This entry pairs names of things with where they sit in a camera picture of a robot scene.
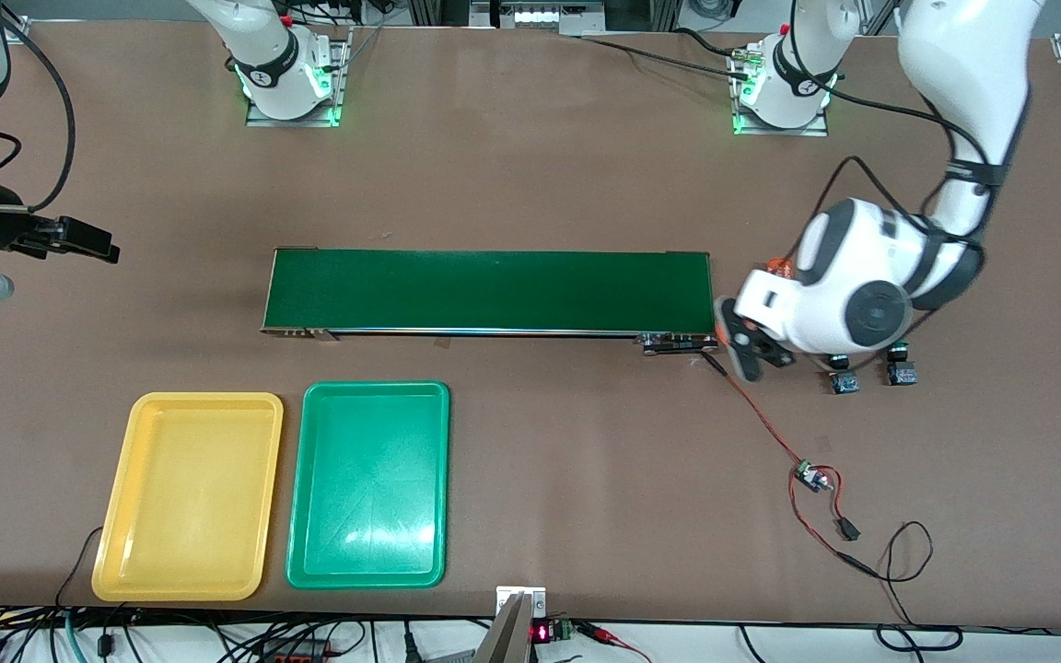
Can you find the green push button switch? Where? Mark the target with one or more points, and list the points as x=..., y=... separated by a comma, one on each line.
x=845, y=383
x=902, y=370

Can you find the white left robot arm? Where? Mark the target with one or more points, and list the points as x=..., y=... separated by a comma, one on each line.
x=963, y=64

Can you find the small black circuit board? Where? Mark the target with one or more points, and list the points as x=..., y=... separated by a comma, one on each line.
x=805, y=473

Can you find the yellow plastic tray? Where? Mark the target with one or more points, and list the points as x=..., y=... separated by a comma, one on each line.
x=190, y=497

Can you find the green conveyor belt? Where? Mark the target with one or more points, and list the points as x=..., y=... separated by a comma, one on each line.
x=494, y=290

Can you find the red clip leads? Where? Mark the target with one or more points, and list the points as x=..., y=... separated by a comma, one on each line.
x=618, y=637

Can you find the small red digit display module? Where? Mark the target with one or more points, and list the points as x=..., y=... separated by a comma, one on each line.
x=542, y=633

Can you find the green plastic tray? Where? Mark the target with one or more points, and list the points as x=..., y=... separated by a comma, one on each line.
x=369, y=516

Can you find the grey background device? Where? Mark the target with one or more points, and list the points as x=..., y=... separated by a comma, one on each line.
x=530, y=17

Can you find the orange power strip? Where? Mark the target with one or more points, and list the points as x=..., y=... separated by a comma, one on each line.
x=296, y=654

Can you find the black switch with red lead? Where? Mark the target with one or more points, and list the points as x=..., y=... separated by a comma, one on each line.
x=849, y=529

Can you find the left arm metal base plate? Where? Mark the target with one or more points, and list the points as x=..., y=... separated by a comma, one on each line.
x=779, y=132

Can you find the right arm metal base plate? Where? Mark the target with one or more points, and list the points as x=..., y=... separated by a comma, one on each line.
x=291, y=122

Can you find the grey metal camera stand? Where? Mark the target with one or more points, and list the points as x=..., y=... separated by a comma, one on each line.
x=510, y=631

